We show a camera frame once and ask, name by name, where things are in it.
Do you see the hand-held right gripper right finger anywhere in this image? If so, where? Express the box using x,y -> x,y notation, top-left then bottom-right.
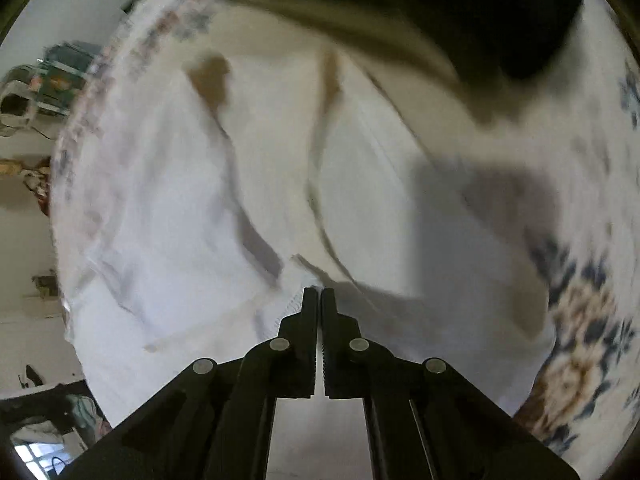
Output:
320,288 -> 581,480

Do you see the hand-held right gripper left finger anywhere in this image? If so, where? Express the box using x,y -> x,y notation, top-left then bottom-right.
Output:
59,286 -> 320,480

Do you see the white garment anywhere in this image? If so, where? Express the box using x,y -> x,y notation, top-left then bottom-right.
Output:
61,5 -> 558,413

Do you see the floral printed blanket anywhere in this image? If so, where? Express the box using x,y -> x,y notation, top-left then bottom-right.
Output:
50,0 -> 640,473

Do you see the dark cloth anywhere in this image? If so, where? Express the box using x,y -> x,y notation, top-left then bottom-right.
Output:
182,0 -> 586,81

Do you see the green cabinet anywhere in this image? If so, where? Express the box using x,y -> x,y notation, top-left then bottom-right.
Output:
30,41 -> 103,113

